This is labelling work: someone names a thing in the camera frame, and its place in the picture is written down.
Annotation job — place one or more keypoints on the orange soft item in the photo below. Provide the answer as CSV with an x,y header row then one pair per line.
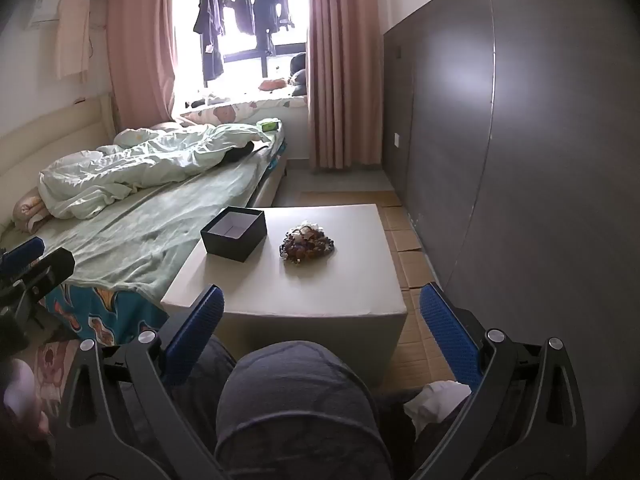
x,y
272,85

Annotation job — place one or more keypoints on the dark plush toy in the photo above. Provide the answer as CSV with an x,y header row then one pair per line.
x,y
299,75

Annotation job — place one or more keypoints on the pink pillow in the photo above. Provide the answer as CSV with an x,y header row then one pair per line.
x,y
167,125

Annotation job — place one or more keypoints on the cardboard floor sheets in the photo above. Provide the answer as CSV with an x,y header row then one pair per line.
x,y
415,265

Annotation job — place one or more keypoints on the green packet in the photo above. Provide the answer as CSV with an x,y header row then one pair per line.
x,y
269,125

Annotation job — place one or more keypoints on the pile of mixed jewelry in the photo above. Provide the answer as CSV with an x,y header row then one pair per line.
x,y
306,242

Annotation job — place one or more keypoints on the white crumpled cloth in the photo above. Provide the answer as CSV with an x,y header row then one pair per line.
x,y
435,400

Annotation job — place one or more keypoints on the beige padded headboard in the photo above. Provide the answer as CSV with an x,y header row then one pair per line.
x,y
45,140

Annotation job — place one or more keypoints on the bed with green sheet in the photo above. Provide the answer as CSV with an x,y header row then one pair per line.
x,y
150,250

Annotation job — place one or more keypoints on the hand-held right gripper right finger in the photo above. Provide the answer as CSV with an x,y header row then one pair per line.
x,y
447,332

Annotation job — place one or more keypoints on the pale green quilt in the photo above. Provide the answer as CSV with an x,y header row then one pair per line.
x,y
150,165

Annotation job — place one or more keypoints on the floral window sill cushion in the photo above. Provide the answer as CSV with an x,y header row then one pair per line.
x,y
250,107

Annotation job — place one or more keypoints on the floral pillow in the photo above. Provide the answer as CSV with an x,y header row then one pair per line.
x,y
32,210

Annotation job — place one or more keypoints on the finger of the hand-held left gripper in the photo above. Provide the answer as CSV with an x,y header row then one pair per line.
x,y
22,251
50,264

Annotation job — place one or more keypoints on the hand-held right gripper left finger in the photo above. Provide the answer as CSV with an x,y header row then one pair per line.
x,y
196,330

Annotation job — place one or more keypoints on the pink curtain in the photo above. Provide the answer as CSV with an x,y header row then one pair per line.
x,y
142,45
342,60

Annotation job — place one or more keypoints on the cartoon print floor mat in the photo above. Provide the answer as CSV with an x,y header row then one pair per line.
x,y
52,365

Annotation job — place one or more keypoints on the person's leg in grey trousers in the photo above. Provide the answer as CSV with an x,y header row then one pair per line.
x,y
207,375
295,410

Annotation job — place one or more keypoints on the white low table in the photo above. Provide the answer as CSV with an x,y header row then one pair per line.
x,y
340,280

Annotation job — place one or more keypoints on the black box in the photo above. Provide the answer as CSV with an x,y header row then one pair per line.
x,y
235,250

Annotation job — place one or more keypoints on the black cloth item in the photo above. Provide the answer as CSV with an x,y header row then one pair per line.
x,y
237,152

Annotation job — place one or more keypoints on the white air conditioner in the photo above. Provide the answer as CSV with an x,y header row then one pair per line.
x,y
42,10

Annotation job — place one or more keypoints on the person's left hand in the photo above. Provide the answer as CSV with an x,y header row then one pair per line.
x,y
17,390

